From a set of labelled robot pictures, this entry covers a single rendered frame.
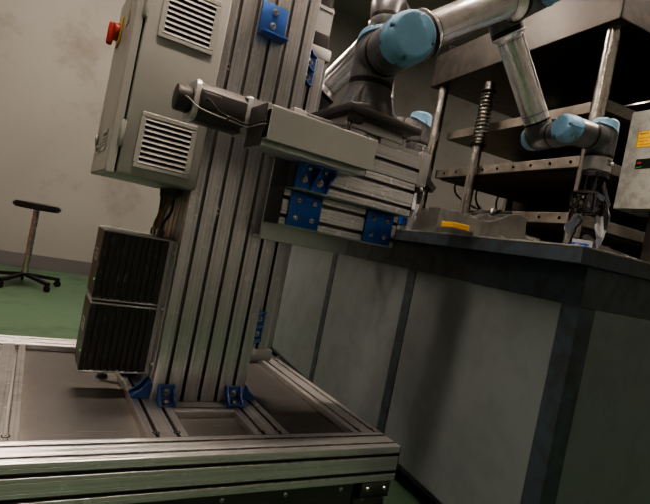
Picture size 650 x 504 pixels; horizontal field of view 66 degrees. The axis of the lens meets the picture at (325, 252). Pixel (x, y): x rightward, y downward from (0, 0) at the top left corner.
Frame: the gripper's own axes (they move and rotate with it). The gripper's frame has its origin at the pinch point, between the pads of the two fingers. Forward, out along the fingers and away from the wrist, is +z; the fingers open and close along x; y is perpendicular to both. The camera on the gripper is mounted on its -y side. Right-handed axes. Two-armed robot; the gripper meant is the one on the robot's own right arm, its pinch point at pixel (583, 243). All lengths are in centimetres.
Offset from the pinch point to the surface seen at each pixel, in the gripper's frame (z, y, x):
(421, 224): 2, 12, -49
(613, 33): -92, -60, -27
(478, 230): -0.1, -1.4, -34.7
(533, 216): -17, -75, -52
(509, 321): 24.8, 30.6, -2.3
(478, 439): 56, 30, -4
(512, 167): -42, -83, -71
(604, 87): -70, -60, -26
